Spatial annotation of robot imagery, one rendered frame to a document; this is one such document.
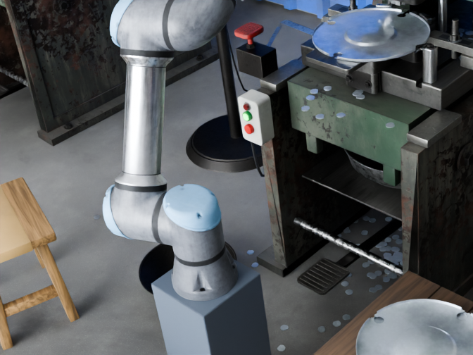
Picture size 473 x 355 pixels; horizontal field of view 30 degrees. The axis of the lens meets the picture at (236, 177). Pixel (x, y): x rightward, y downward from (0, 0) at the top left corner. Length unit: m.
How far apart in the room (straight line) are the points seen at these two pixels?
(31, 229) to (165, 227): 0.71
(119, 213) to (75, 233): 1.09
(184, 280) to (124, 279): 0.84
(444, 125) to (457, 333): 0.49
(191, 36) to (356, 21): 0.60
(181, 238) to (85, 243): 1.11
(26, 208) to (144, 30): 0.91
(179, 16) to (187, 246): 0.48
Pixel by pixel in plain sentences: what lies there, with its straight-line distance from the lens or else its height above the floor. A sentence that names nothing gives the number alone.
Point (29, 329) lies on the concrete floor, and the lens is 2.72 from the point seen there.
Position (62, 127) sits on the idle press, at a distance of 3.59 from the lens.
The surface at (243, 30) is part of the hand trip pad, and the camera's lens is 2.38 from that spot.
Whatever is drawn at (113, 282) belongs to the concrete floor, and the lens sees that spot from 2.79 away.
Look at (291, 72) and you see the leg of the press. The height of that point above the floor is 0.64.
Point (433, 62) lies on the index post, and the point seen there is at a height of 0.76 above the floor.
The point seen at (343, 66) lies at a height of 0.78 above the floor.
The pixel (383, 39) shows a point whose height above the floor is 0.79.
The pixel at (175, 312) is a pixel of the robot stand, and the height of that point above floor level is 0.40.
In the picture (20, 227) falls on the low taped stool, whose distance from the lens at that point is 2.55.
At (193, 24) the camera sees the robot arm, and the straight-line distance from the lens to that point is 1.85.
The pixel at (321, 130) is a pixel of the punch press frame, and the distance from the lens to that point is 2.34.
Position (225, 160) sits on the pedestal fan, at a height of 0.03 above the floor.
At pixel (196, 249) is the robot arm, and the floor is 0.58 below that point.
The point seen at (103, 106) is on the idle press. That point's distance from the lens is 3.68.
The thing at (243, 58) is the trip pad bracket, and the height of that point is 0.68.
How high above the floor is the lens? 1.77
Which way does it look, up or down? 34 degrees down
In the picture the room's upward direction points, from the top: 8 degrees counter-clockwise
